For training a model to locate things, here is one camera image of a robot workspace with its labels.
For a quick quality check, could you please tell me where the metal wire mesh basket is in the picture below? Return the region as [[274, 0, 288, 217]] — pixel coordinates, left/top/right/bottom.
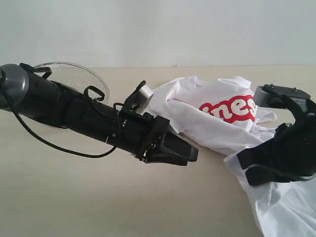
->
[[32, 61, 111, 129]]

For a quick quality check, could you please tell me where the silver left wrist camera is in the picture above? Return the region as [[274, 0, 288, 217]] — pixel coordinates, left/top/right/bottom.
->
[[122, 80, 154, 114]]

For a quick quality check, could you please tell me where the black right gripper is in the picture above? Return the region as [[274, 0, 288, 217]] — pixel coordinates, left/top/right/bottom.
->
[[237, 120, 316, 186]]

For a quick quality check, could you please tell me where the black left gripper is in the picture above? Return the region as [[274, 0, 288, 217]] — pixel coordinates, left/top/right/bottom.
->
[[116, 112, 198, 166]]

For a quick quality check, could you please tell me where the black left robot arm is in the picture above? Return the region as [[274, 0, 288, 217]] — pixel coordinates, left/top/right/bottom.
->
[[0, 63, 198, 166]]

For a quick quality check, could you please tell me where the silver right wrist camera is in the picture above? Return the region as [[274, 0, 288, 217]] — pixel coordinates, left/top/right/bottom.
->
[[253, 84, 316, 123]]

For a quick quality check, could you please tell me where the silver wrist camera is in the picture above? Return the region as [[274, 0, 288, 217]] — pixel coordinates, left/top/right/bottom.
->
[[122, 80, 154, 114], [253, 84, 316, 123]]

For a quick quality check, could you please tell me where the white t-shirt red logo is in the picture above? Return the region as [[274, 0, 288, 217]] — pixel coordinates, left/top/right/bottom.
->
[[147, 77, 316, 237]]

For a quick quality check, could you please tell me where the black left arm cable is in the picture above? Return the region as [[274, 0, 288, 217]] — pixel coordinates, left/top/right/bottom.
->
[[0, 68, 118, 158]]

